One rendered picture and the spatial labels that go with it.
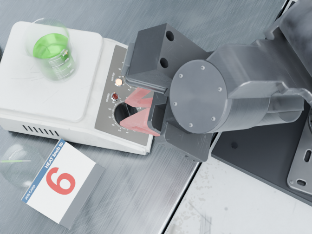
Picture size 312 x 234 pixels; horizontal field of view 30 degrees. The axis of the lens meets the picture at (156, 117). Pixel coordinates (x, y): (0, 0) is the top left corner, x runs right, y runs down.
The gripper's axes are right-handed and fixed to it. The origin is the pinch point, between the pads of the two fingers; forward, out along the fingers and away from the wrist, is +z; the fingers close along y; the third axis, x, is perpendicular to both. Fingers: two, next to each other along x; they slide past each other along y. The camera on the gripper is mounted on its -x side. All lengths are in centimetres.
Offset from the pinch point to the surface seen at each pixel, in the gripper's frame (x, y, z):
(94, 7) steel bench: 3.3, -20.1, 17.3
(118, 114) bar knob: 4.1, -2.5, 7.4
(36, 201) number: 1.1, 9.5, 15.3
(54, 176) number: 2.1, 6.0, 14.3
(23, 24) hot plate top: -7.1, -11.2, 16.1
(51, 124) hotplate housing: -1.4, 0.5, 12.8
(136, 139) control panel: 7.3, -0.2, 6.6
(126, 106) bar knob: 4.0, -3.3, 6.0
